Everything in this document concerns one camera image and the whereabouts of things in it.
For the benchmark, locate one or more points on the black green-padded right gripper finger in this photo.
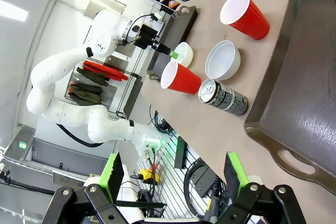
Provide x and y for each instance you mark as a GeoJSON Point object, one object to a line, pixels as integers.
{"type": "Point", "coordinates": [233, 179]}

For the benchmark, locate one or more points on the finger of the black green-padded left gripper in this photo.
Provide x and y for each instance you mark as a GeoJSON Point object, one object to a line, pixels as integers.
{"type": "Point", "coordinates": [112, 179]}

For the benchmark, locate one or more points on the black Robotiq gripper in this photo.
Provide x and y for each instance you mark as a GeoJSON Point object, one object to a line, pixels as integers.
{"type": "Point", "coordinates": [145, 36]}

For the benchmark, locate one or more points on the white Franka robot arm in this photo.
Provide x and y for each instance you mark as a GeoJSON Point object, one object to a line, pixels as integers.
{"type": "Point", "coordinates": [78, 95]}

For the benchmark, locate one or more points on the small white bowl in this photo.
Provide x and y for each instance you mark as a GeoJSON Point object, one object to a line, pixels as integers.
{"type": "Point", "coordinates": [186, 53]}

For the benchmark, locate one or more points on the black power supply box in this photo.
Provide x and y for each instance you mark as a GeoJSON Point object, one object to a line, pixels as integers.
{"type": "Point", "coordinates": [204, 182]}

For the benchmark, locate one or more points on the small red plastic cup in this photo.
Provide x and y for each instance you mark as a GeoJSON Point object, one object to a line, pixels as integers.
{"type": "Point", "coordinates": [181, 78]}

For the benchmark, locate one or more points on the yellow emergency stop box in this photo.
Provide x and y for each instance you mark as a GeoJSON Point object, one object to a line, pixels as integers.
{"type": "Point", "coordinates": [149, 175]}

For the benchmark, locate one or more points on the large white bowl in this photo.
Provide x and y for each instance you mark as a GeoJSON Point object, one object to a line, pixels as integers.
{"type": "Point", "coordinates": [223, 60]}

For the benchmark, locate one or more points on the red clamp bundle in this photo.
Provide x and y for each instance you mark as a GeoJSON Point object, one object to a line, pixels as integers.
{"type": "Point", "coordinates": [105, 70]}

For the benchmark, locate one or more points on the silver metal plate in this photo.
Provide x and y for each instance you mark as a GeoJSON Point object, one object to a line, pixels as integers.
{"type": "Point", "coordinates": [106, 3]}

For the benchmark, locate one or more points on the black patterned drink can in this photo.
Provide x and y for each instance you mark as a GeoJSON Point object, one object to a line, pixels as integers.
{"type": "Point", "coordinates": [224, 98]}

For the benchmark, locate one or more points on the olive green cloth bundle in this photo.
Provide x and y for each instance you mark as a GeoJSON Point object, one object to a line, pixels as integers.
{"type": "Point", "coordinates": [92, 76]}
{"type": "Point", "coordinates": [85, 94]}

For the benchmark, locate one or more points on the large red plastic cup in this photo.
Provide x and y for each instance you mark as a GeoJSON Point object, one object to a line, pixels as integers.
{"type": "Point", "coordinates": [245, 16]}

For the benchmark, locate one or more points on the green exit sign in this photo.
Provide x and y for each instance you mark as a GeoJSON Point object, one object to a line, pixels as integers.
{"type": "Point", "coordinates": [22, 144]}

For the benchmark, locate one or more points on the brown plastic serving tray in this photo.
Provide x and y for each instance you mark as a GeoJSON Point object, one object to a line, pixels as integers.
{"type": "Point", "coordinates": [296, 90]}

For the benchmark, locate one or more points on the black flat bracket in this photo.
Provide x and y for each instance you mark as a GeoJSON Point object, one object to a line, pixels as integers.
{"type": "Point", "coordinates": [180, 153]}

